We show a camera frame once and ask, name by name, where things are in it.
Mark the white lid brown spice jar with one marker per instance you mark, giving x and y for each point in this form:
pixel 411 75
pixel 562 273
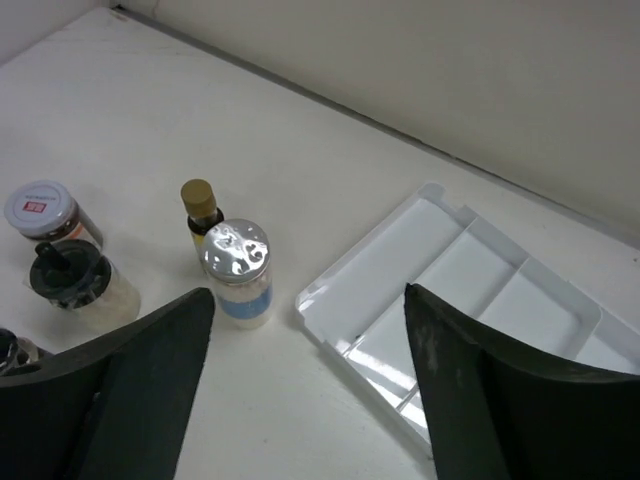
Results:
pixel 45 211

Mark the gold cap yellow label bottle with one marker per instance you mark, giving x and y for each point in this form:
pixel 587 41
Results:
pixel 203 212

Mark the small black cap pepper bottle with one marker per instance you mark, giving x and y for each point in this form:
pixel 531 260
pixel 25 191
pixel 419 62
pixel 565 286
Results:
pixel 19 355

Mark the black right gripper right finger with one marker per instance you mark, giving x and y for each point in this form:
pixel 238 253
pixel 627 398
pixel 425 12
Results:
pixel 498 408

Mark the silver lid blue label shaker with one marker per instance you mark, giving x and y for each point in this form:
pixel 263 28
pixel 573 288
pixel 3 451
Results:
pixel 236 256

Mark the black grinder top salt jar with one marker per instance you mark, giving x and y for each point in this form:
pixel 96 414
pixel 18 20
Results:
pixel 75 276

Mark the white divided plastic tray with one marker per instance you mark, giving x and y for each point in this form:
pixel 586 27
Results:
pixel 355 309

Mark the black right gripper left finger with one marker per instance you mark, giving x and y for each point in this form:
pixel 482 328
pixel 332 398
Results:
pixel 115 407

